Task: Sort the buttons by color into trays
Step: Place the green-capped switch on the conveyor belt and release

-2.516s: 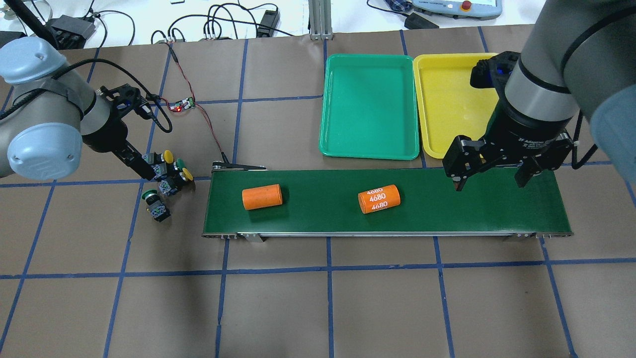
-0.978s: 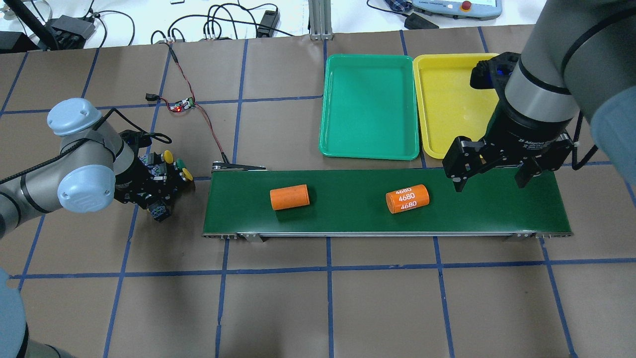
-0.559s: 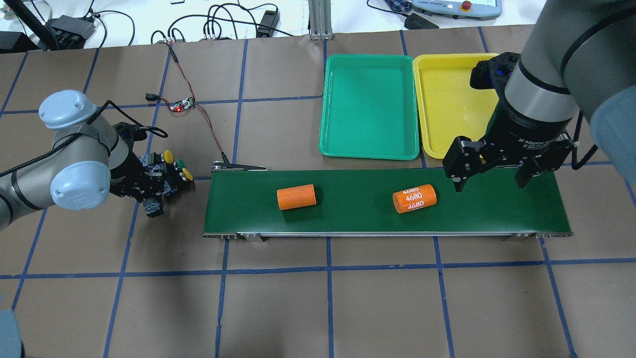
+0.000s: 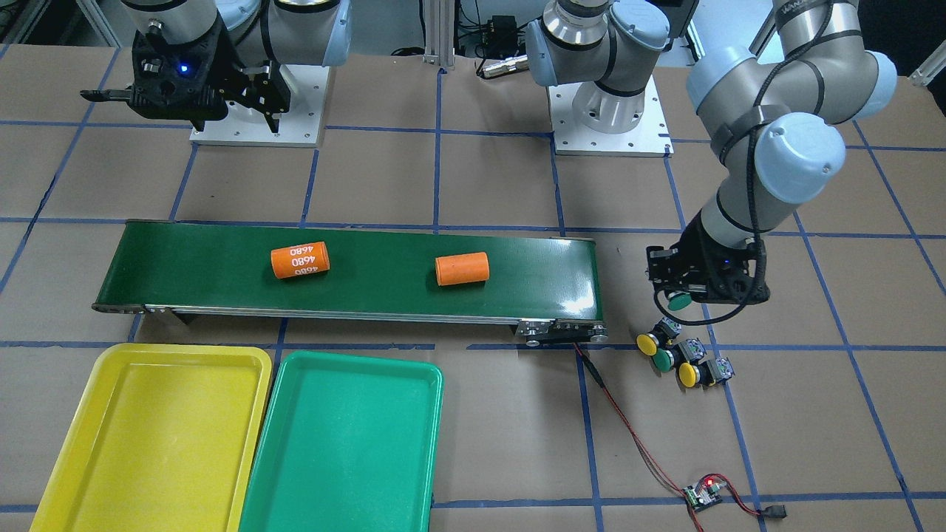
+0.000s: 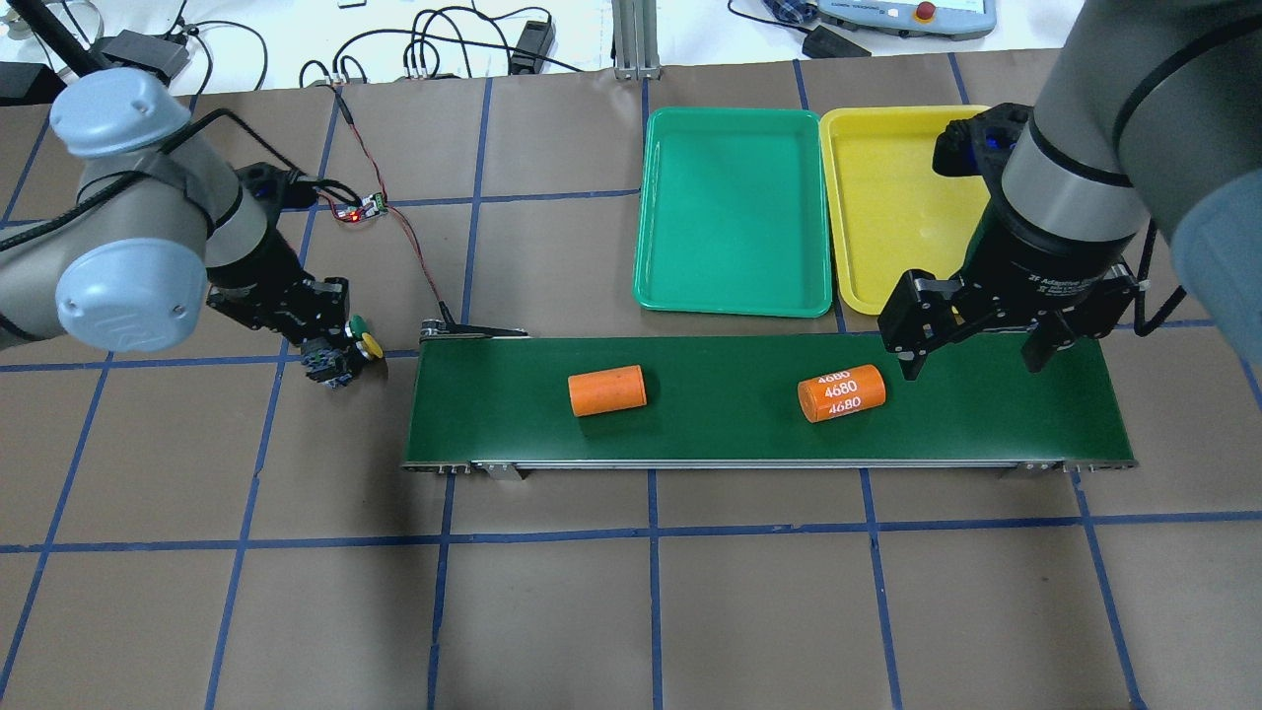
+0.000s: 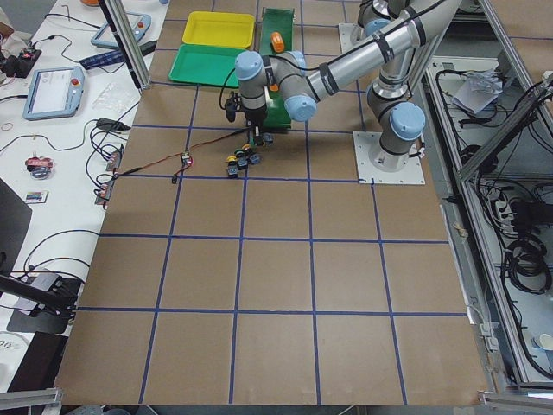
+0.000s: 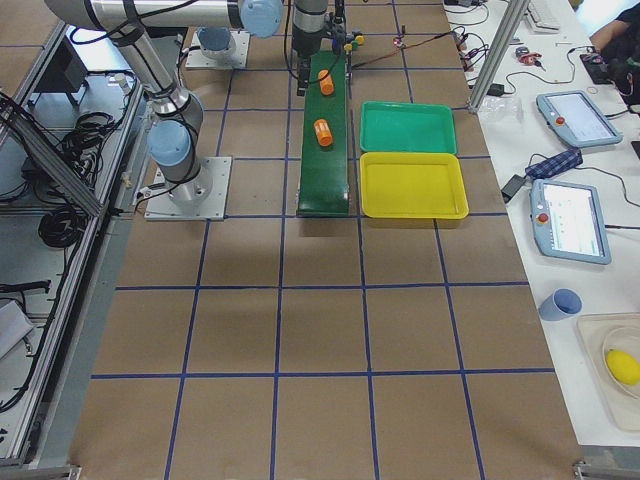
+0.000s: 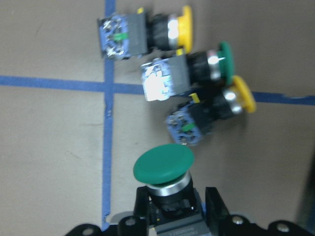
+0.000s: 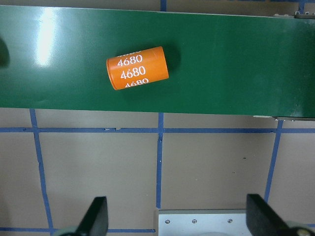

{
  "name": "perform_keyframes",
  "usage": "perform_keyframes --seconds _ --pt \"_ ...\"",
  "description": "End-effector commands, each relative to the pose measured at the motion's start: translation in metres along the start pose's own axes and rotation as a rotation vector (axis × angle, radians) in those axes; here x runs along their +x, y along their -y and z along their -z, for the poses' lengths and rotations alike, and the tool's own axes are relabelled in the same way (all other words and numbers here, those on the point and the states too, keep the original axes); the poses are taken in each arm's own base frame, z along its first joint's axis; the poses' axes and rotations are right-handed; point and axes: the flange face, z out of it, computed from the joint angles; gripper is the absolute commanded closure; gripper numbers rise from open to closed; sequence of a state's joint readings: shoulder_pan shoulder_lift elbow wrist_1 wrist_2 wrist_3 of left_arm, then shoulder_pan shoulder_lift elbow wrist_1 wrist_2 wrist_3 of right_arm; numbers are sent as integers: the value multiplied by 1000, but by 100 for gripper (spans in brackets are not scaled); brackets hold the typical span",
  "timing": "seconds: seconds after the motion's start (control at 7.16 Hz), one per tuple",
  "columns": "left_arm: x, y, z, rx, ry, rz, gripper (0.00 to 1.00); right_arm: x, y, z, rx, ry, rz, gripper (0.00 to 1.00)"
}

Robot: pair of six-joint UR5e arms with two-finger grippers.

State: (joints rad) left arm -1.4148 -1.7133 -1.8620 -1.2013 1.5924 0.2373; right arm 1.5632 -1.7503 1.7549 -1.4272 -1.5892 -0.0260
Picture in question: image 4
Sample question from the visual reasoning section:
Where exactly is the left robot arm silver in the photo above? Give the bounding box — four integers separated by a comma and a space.
525, 1, 896, 311

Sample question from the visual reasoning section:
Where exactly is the green conveyor belt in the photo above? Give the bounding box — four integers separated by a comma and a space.
92, 221, 608, 346

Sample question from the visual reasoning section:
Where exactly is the orange cylinder with numbers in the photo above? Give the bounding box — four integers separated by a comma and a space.
270, 242, 330, 279

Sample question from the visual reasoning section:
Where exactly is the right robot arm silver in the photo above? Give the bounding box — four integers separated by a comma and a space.
81, 1, 351, 134

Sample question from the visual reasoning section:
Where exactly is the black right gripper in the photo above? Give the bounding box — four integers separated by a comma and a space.
80, 15, 290, 134

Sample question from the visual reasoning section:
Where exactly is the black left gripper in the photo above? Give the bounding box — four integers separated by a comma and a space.
646, 213, 770, 305

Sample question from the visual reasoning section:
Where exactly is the plain orange cylinder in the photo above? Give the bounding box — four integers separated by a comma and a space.
435, 251, 491, 287

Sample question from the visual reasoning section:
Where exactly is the green plastic tray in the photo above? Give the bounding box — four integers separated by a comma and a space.
239, 351, 445, 531

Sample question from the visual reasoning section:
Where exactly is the green push button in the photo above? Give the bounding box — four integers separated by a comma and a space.
651, 338, 707, 373
665, 290, 693, 311

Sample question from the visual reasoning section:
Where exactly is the yellow plastic tray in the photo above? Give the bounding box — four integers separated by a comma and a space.
30, 343, 273, 531

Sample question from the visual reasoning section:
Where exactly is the yellow push button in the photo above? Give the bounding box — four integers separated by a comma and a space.
636, 317, 683, 357
676, 358, 735, 389

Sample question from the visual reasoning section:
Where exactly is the red black power cable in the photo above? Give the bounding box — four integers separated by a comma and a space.
573, 343, 787, 519

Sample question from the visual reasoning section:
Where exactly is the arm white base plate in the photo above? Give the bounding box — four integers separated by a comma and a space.
547, 76, 675, 157
189, 61, 334, 149

